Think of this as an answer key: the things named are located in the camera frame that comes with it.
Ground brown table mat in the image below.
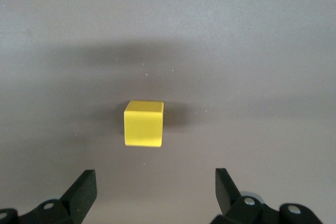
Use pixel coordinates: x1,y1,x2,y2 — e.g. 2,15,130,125
0,0,336,224

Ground yellow wooden block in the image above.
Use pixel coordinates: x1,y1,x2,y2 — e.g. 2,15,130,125
123,100,165,148

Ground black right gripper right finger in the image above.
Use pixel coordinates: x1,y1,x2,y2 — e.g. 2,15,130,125
209,167,324,224

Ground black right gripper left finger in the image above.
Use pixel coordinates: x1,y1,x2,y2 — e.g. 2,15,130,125
0,169,98,224

